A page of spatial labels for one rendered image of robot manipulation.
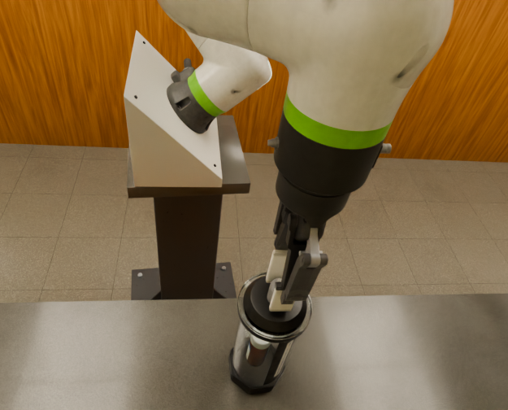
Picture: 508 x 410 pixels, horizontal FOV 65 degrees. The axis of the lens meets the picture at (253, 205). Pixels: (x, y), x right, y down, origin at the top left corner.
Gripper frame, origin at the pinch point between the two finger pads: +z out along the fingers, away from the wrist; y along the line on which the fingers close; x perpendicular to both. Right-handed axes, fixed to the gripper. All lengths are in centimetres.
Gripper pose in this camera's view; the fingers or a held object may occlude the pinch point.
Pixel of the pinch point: (282, 281)
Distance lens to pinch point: 54.4
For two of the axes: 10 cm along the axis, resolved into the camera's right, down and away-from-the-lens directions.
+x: -9.9, -0.2, -1.5
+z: -1.3, 6.9, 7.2
